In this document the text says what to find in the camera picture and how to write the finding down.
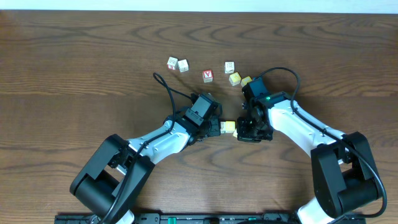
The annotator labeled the white block green side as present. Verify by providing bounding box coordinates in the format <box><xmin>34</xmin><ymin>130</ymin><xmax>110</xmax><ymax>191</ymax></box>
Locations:
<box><xmin>220</xmin><ymin>121</ymin><xmax>226</xmax><ymax>134</ymax></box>

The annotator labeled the yellow block letter O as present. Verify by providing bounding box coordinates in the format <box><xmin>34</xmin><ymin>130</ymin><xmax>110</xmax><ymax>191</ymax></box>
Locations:
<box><xmin>224</xmin><ymin>121</ymin><xmax>236</xmax><ymax>133</ymax></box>

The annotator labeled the white ladybug block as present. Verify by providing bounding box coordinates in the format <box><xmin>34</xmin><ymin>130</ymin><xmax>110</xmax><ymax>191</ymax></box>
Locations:
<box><xmin>233</xmin><ymin>129</ymin><xmax>238</xmax><ymax>138</ymax></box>

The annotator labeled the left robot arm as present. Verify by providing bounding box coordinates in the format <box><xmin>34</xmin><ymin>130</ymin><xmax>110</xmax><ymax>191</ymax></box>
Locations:
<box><xmin>70</xmin><ymin>93</ymin><xmax>222</xmax><ymax>223</ymax></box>

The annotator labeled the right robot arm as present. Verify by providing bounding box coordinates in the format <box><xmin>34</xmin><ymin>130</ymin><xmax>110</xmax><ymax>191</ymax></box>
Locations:
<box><xmin>237</xmin><ymin>78</ymin><xmax>386</xmax><ymax>223</ymax></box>

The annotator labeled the yellow block letter B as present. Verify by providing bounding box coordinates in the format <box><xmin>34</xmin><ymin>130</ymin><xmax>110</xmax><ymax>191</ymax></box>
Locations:
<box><xmin>241</xmin><ymin>77</ymin><xmax>252</xmax><ymax>87</ymax></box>

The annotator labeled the red letter A block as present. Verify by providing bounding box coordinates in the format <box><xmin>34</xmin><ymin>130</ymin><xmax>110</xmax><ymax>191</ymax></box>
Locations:
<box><xmin>202</xmin><ymin>70</ymin><xmax>213</xmax><ymax>83</ymax></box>

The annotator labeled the yellow block with plane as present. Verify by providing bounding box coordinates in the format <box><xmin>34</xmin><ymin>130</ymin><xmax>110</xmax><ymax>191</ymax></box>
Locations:
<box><xmin>229</xmin><ymin>72</ymin><xmax>241</xmax><ymax>86</ymax></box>

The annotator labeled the white block blue X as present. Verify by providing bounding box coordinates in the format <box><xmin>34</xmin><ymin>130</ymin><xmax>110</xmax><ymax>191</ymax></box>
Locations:
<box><xmin>224</xmin><ymin>62</ymin><xmax>235</xmax><ymax>74</ymax></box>

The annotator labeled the plain white block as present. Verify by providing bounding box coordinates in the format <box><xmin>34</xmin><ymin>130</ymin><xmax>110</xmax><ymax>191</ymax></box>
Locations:
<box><xmin>177</xmin><ymin>59</ymin><xmax>189</xmax><ymax>72</ymax></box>

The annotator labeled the white block red side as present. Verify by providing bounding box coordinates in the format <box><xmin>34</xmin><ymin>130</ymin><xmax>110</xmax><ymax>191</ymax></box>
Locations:
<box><xmin>167</xmin><ymin>57</ymin><xmax>178</xmax><ymax>70</ymax></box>

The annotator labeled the left black cable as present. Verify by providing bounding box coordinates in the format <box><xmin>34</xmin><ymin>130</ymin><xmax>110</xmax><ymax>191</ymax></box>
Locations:
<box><xmin>96</xmin><ymin>72</ymin><xmax>193</xmax><ymax>224</ymax></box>

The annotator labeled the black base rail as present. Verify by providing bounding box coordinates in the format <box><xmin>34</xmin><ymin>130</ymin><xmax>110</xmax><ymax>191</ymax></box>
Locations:
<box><xmin>54</xmin><ymin>212</ymin><xmax>367</xmax><ymax>224</ymax></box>

